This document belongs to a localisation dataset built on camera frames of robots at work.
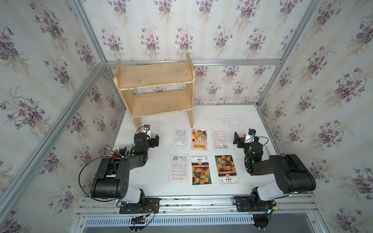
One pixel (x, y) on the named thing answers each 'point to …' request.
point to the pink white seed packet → (219, 140)
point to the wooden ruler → (268, 150)
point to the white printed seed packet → (179, 137)
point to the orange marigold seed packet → (200, 170)
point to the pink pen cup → (120, 151)
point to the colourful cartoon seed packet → (199, 139)
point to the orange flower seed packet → (226, 169)
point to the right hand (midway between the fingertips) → (245, 133)
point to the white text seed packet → (178, 167)
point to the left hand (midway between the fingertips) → (150, 134)
